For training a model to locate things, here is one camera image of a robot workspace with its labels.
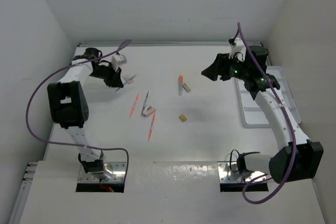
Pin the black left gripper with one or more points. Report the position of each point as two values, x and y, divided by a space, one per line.
114 80

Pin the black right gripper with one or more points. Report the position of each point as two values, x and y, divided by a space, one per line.
218 67

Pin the orange highlighter pen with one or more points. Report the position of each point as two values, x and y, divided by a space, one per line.
134 105

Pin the pink red highlighter pen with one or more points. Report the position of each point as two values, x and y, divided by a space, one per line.
151 127

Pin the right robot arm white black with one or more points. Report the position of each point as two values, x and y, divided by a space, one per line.
298 157

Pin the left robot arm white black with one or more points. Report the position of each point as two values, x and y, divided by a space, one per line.
69 108

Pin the grey brown eraser block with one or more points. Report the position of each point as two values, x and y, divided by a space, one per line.
186 87

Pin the orange capped grey marker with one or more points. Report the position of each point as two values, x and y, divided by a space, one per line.
180 86

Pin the dark purple highlighter pen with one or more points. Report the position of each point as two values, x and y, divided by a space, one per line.
145 101

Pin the tan eraser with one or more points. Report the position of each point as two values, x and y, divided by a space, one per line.
182 118

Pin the white compartment tray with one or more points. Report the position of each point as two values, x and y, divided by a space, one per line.
253 111

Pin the metal mounting plate left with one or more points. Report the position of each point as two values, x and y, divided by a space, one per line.
115 174

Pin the metal mounting plate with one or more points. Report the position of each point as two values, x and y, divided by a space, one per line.
227 176
115 174

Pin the metal mounting plate right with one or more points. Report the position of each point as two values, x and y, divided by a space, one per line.
227 176

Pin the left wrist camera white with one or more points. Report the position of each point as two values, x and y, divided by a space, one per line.
118 60

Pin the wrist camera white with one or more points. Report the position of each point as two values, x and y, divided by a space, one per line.
118 60
236 45

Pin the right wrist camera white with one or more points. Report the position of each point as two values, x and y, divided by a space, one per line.
236 45

